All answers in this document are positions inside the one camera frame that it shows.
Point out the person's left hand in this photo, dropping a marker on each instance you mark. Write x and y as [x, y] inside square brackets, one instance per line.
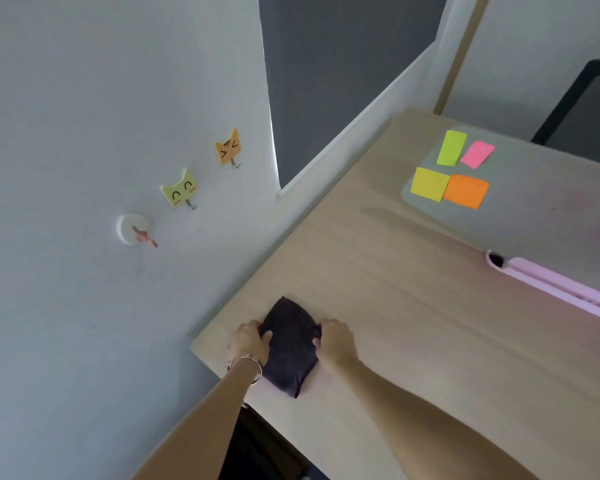
[246, 342]

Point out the person's right hand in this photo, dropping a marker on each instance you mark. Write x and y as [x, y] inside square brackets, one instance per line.
[338, 344]

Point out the person's right thumb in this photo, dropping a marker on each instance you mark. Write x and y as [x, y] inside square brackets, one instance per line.
[317, 342]

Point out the person's left thumb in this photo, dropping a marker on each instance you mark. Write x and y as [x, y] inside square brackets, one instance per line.
[266, 339]

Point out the dark cloth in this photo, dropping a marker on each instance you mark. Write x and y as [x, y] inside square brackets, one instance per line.
[290, 344]

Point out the person's left forearm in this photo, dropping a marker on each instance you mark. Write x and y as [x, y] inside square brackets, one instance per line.
[200, 425]

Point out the person's right forearm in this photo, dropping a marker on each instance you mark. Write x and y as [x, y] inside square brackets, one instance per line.
[420, 424]

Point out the yellow sticky note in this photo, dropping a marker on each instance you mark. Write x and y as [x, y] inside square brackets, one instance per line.
[429, 184]

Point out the orange sticky note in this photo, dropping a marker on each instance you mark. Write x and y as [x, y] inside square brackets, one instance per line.
[465, 191]

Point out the lime green sticky note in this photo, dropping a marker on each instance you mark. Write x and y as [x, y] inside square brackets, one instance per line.
[451, 147]

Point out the pink long holder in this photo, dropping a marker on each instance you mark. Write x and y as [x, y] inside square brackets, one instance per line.
[550, 282]

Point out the pink sticky note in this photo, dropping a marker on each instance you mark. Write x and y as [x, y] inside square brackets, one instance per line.
[477, 154]

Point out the green cat wall hook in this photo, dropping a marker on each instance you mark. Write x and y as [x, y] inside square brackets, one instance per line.
[179, 191]

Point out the white round wall hook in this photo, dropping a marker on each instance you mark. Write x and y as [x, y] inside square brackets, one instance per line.
[132, 229]

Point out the orange cat wall hook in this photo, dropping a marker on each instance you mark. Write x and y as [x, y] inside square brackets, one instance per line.
[227, 147]

